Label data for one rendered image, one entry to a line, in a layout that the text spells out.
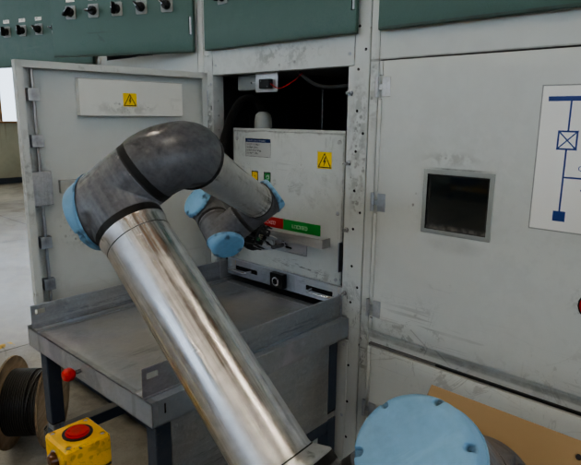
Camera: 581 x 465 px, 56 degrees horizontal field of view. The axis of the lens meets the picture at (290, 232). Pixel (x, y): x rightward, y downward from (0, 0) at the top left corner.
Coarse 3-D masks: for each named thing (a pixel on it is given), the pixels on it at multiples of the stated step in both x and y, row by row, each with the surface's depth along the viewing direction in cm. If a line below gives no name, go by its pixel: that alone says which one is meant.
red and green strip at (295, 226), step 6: (264, 222) 186; (270, 222) 183; (276, 222) 182; (282, 222) 180; (288, 222) 178; (294, 222) 176; (300, 222) 174; (282, 228) 180; (288, 228) 178; (294, 228) 176; (300, 228) 175; (306, 228) 173; (312, 228) 171; (318, 228) 169; (312, 234) 171; (318, 234) 170
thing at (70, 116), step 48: (48, 96) 158; (96, 96) 164; (144, 96) 174; (192, 96) 189; (48, 144) 160; (96, 144) 169; (48, 192) 160; (48, 240) 162; (192, 240) 198; (48, 288) 164; (96, 288) 177
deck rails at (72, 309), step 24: (216, 264) 197; (120, 288) 169; (48, 312) 153; (72, 312) 158; (96, 312) 163; (312, 312) 152; (336, 312) 161; (264, 336) 139; (288, 336) 146; (144, 384) 114; (168, 384) 118
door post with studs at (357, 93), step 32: (352, 96) 149; (352, 128) 150; (352, 160) 152; (352, 192) 153; (352, 224) 155; (352, 256) 157; (352, 288) 158; (352, 320) 160; (352, 352) 162; (352, 384) 164; (352, 416) 166; (352, 448) 167
